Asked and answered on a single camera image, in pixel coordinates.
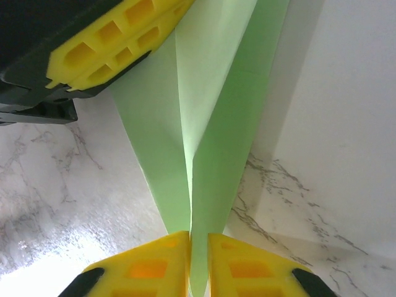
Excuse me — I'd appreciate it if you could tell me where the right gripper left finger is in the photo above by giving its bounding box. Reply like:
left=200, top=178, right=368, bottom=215
left=57, top=230, right=191, bottom=297

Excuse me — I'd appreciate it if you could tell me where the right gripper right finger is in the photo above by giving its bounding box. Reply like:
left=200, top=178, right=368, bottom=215
left=206, top=232, right=337, bottom=297

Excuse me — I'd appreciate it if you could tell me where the green paper sheet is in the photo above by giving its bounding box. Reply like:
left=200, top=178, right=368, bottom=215
left=108, top=0, right=291, bottom=297

